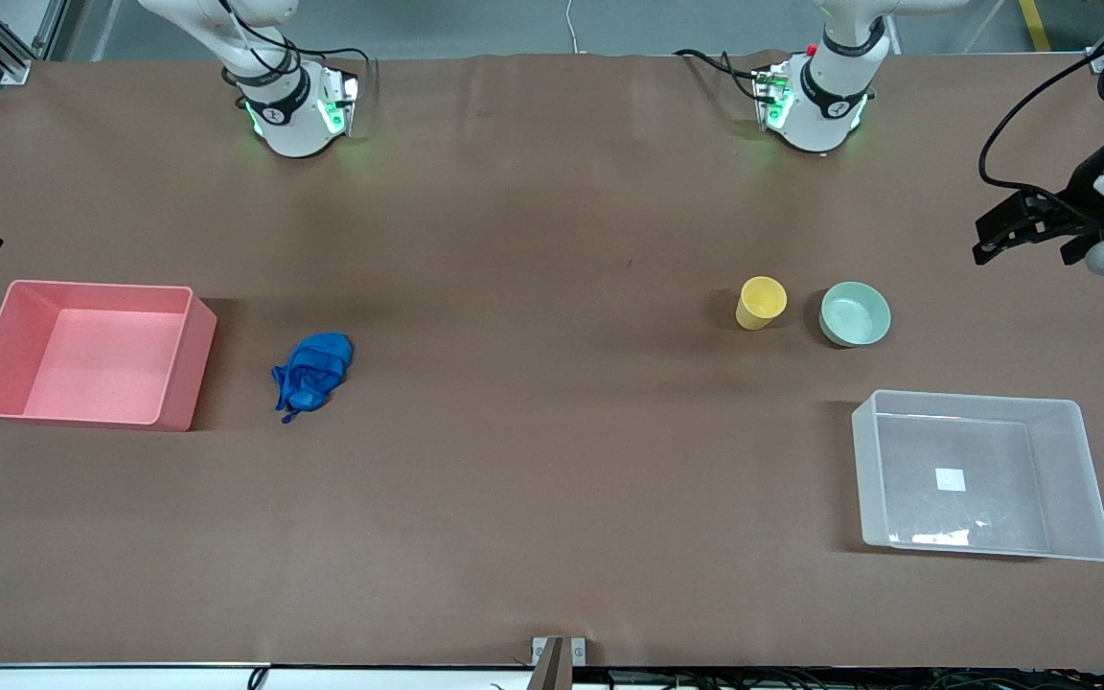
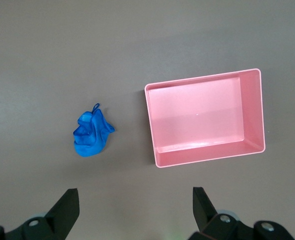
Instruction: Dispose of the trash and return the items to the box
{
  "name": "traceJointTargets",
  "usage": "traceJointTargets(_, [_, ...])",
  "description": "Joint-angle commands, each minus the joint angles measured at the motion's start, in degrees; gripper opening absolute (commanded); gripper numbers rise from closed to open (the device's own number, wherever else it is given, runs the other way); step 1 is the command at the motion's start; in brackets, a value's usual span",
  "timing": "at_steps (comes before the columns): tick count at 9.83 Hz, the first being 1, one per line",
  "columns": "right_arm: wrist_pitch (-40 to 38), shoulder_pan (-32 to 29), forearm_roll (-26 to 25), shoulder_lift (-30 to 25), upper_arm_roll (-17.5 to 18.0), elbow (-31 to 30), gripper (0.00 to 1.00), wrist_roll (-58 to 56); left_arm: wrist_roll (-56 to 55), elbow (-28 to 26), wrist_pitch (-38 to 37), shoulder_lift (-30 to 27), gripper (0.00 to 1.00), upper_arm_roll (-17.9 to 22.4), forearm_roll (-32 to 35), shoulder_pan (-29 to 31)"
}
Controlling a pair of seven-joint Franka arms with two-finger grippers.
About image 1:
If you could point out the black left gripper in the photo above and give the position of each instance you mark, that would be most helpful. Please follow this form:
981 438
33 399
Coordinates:
1082 188

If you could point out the pale green bowl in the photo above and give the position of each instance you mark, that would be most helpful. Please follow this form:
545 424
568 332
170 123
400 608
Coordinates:
855 313

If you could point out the yellow plastic cup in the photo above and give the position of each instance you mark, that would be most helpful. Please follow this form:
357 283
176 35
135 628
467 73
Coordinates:
760 302

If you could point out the blue cloth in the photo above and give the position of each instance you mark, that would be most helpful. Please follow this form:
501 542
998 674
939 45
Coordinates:
314 369

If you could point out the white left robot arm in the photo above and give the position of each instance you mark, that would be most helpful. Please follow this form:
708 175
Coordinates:
825 96

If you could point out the pink plastic bin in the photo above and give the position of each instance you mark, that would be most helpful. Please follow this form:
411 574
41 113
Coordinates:
92 355

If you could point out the clear plastic bin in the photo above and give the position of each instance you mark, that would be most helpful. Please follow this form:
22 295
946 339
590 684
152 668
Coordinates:
978 474

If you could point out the white square label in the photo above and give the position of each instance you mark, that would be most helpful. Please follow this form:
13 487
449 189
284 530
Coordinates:
950 479

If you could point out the brown table cover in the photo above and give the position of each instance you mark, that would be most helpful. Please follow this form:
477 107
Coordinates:
552 431

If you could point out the metal table edge bracket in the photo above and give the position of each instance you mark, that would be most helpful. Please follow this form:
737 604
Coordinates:
559 659

